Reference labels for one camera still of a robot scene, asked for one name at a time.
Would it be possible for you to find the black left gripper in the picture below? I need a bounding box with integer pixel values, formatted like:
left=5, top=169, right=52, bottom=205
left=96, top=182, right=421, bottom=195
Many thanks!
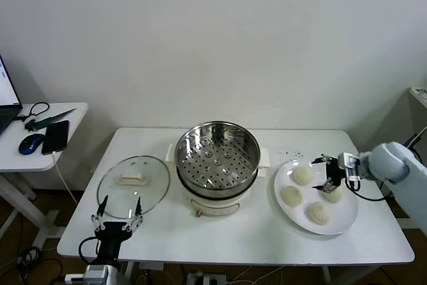
left=91, top=194, right=145, bottom=263

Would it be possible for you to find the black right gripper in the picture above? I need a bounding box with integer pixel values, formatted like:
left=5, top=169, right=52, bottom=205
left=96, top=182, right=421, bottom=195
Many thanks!
left=311, top=154, right=345, bottom=195

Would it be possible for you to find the white steamed baozi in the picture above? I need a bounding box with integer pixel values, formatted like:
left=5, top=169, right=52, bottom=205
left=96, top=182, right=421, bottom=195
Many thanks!
left=292, top=166, right=314, bottom=186
left=306, top=200, right=333, bottom=226
left=321, top=183, right=344, bottom=204
left=281, top=185, right=304, bottom=208

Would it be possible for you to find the glass lid with cream handle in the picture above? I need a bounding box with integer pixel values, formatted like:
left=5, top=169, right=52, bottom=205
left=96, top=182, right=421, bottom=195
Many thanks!
left=96, top=154, right=171, bottom=220

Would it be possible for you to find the perforated steel steamer basket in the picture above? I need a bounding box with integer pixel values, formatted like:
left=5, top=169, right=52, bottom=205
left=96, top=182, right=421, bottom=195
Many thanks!
left=165, top=119, right=270, bottom=199

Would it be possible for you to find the white round plate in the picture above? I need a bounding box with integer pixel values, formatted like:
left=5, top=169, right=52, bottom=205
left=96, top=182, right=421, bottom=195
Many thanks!
left=274, top=159, right=360, bottom=236

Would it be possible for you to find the cream electric cooker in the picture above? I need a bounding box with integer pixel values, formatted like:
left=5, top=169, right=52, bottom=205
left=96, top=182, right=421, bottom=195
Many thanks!
left=166, top=151, right=268, bottom=219

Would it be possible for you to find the black smartphone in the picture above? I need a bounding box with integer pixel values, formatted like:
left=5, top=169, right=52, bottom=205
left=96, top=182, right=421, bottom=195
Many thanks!
left=41, top=119, right=70, bottom=156

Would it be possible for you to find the grey floor power strip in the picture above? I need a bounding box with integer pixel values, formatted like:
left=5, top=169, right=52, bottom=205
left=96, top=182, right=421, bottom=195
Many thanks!
left=186, top=272, right=228, bottom=285

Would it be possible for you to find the white side table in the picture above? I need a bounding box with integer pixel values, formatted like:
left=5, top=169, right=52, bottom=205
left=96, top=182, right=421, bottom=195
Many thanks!
left=0, top=101, right=89, bottom=249

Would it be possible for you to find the blue computer mouse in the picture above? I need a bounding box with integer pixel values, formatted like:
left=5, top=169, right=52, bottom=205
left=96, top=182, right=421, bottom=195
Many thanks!
left=18, top=133, right=45, bottom=156

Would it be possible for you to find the white shelf unit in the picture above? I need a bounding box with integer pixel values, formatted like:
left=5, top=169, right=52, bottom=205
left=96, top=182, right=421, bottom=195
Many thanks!
left=409, top=86, right=427, bottom=148

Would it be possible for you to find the black laptop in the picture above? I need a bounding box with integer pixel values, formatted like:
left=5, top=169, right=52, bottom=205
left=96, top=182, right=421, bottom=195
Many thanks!
left=0, top=53, right=23, bottom=135

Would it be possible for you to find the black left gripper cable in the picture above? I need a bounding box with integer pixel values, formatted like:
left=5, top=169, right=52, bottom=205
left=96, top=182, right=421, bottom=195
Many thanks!
left=78, top=236, right=101, bottom=266

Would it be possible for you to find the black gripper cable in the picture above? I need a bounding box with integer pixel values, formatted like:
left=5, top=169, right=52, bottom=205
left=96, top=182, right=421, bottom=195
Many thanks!
left=346, top=180, right=390, bottom=202
left=78, top=236, right=101, bottom=266

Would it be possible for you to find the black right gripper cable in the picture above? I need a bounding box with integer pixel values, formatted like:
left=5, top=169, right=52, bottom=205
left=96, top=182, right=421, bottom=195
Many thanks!
left=346, top=180, right=390, bottom=202

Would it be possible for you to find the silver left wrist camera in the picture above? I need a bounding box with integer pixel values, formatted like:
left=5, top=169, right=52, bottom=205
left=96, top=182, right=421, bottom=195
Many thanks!
left=65, top=264, right=116, bottom=283

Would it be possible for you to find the white charging cable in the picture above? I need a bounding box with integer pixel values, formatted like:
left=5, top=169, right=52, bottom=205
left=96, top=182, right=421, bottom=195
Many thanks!
left=51, top=151, right=78, bottom=204

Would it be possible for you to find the black coiled floor cable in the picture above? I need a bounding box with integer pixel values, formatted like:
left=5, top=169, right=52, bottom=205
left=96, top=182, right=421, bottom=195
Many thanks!
left=16, top=246, right=64, bottom=285

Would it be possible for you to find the black hanging cable with adapter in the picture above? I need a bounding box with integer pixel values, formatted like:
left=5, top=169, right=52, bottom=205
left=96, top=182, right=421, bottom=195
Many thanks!
left=404, top=133, right=423, bottom=153

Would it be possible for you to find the black looped cord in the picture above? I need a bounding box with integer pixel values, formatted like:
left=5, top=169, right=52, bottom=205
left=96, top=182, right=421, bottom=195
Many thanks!
left=15, top=101, right=51, bottom=132

